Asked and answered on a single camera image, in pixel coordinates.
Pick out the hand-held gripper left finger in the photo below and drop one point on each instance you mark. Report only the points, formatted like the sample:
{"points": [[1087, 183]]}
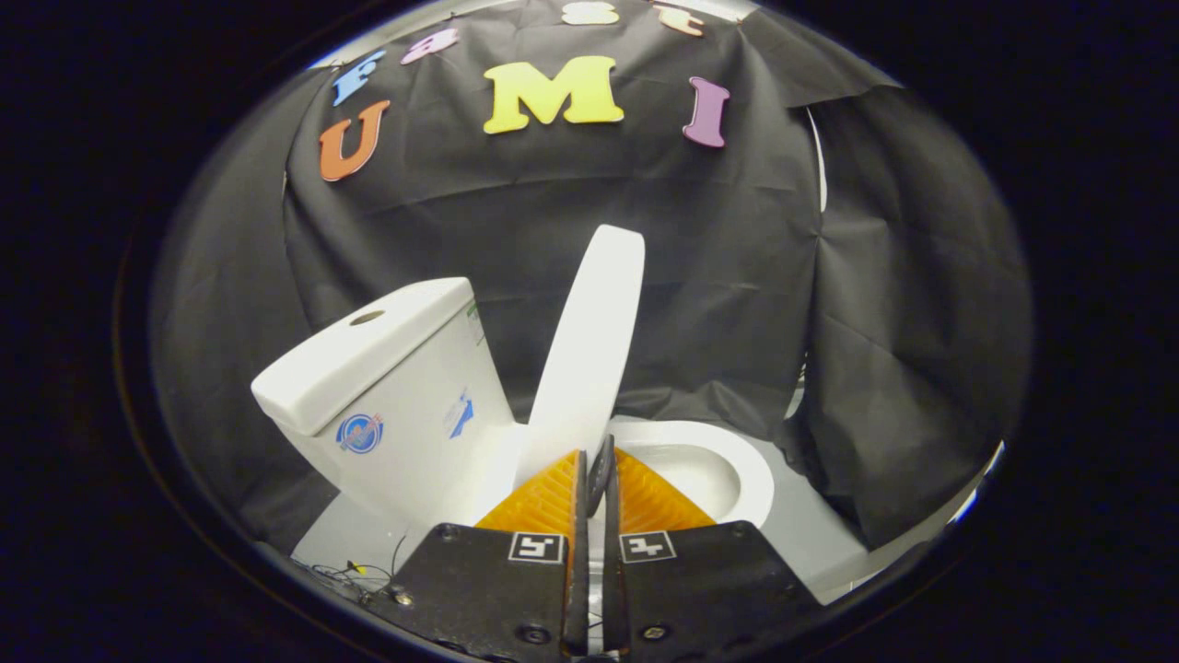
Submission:
{"points": [[497, 589]]}

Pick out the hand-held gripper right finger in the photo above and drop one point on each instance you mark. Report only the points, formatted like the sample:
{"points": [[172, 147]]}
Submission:
{"points": [[709, 585]]}

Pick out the white toilet lid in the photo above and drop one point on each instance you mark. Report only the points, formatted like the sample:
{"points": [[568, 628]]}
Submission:
{"points": [[589, 341]]}

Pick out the white toilet seat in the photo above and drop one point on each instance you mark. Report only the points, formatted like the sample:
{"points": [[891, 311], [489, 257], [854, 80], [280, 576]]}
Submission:
{"points": [[751, 470]]}

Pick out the white ceramic toilet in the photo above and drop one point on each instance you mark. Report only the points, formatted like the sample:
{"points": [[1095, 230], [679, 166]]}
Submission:
{"points": [[414, 465]]}

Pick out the white toilet tank cover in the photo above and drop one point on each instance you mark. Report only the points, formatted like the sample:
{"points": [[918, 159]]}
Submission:
{"points": [[368, 354]]}

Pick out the black backdrop cloth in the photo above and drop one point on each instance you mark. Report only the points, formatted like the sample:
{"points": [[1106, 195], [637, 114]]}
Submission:
{"points": [[691, 276]]}

